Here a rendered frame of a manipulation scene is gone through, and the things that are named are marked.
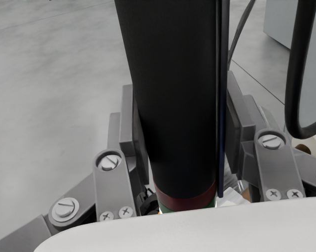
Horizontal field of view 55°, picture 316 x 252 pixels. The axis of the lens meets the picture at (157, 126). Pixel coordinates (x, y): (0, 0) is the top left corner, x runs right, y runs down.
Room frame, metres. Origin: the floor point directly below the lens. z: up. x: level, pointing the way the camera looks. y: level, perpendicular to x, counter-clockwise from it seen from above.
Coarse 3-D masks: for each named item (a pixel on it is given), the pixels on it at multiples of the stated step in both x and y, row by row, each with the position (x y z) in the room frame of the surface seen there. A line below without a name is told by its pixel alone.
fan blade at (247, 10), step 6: (252, 0) 0.39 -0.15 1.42; (252, 6) 0.38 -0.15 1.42; (246, 12) 0.39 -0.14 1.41; (246, 18) 0.37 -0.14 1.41; (240, 24) 0.39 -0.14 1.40; (240, 30) 0.36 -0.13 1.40; (234, 36) 0.40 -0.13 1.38; (234, 42) 0.36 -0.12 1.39; (234, 48) 0.35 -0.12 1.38; (228, 54) 0.38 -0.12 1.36; (228, 60) 0.34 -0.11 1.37; (228, 66) 0.35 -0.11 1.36
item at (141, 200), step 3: (141, 192) 0.32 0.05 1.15; (144, 192) 0.32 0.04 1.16; (138, 195) 0.36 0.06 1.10; (141, 195) 0.34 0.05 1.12; (144, 195) 0.31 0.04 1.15; (147, 195) 0.31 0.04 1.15; (138, 198) 0.36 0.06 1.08; (141, 198) 0.34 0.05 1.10; (144, 198) 0.31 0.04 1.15; (138, 201) 0.37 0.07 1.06; (141, 201) 0.35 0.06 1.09; (141, 204) 0.36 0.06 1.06
